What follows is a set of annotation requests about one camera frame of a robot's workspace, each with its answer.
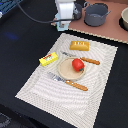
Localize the round beige plate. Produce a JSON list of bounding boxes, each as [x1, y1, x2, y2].
[[58, 57, 85, 80]]

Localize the orange bread loaf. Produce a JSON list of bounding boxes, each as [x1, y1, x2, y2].
[[70, 41, 89, 51]]

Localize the yellow butter box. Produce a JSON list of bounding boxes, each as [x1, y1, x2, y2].
[[39, 52, 58, 66]]

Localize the red tomato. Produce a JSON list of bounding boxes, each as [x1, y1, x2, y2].
[[72, 58, 85, 71]]

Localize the woven beige placemat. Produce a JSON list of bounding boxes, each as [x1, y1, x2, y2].
[[16, 34, 117, 128]]

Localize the large grey pot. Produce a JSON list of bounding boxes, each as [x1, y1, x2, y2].
[[84, 2, 110, 27]]

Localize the small grey pot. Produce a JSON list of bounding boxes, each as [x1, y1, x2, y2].
[[73, 3, 82, 20]]

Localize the knife with wooden handle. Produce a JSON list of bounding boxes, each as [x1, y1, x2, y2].
[[60, 51, 100, 65]]

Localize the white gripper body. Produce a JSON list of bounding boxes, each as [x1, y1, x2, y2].
[[55, 0, 76, 23]]

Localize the fork with wooden handle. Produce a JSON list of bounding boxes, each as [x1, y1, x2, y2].
[[47, 72, 88, 91]]

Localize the beige bowl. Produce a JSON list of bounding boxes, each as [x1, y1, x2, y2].
[[121, 7, 128, 30]]

